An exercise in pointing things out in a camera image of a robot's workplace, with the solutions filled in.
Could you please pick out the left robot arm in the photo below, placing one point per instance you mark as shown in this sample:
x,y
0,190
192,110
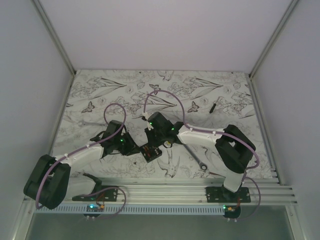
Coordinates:
x,y
51,181

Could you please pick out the floral patterned mat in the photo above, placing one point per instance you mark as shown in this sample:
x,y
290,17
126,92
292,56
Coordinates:
x,y
99,96

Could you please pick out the grey slotted cable duct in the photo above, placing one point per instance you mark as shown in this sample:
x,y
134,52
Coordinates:
x,y
132,209

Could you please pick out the black fuse box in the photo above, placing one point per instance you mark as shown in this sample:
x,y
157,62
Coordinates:
x,y
150,152

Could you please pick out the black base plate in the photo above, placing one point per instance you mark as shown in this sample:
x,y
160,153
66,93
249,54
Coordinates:
x,y
220,194
109,195

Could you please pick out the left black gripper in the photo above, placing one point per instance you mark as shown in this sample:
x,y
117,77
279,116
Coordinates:
x,y
132,148

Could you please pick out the silver ratchet wrench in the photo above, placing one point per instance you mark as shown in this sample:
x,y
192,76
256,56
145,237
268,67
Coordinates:
x,y
202,165

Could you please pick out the aluminium rail frame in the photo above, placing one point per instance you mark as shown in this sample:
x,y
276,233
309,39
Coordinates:
x,y
192,190

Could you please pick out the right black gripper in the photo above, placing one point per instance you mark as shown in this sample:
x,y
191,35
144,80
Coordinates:
x,y
150,140

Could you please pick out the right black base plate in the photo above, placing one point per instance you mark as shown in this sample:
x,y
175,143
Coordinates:
x,y
220,194

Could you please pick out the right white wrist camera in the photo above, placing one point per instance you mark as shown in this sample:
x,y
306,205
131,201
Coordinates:
x,y
145,117

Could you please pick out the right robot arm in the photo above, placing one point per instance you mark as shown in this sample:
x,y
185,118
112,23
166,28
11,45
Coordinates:
x,y
234,148

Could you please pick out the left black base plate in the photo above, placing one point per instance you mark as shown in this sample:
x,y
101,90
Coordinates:
x,y
109,195

